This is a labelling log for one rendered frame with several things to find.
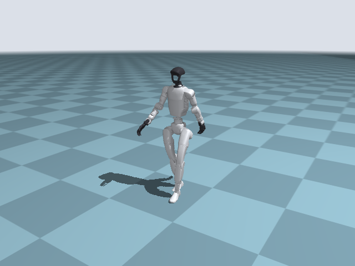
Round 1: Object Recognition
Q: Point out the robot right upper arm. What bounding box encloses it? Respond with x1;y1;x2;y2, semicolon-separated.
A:
155;86;169;110

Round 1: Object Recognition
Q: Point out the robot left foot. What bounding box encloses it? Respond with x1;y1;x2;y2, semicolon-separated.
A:
169;190;181;203

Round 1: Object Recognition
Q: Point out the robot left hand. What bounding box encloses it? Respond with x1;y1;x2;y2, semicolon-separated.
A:
198;122;206;134

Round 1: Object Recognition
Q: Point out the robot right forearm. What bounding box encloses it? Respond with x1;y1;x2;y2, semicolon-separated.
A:
147;107;159;124

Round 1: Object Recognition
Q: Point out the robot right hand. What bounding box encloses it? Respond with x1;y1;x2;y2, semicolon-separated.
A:
137;119;150;136

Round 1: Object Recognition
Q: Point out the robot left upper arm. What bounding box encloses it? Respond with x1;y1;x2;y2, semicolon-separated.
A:
184;89;198;114

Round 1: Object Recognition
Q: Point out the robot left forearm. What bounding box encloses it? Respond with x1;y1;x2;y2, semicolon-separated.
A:
195;106;204;125

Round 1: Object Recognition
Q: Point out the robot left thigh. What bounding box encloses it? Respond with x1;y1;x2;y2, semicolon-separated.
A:
175;127;193;167

